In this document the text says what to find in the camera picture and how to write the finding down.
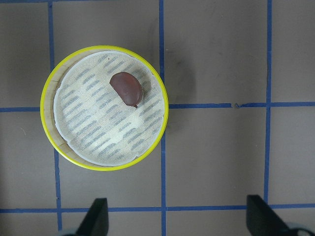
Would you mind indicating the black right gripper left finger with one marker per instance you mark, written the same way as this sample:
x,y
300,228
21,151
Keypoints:
x,y
95,222

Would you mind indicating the brown steamed bun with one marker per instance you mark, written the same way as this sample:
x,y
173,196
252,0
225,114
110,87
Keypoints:
x,y
128,88

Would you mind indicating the yellow bamboo steamer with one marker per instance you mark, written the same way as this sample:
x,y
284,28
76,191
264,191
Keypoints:
x,y
86,120

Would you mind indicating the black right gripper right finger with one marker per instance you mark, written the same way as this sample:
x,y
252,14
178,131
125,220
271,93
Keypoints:
x,y
261,220

